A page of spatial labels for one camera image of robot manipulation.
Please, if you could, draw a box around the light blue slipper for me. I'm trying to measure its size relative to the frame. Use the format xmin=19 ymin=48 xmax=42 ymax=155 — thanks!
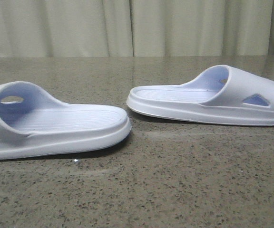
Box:
xmin=0 ymin=81 xmax=131 ymax=160
xmin=127 ymin=65 xmax=274 ymax=126

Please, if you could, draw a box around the pale green curtain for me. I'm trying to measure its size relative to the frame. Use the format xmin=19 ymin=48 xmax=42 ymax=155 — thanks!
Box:
xmin=0 ymin=0 xmax=274 ymax=57

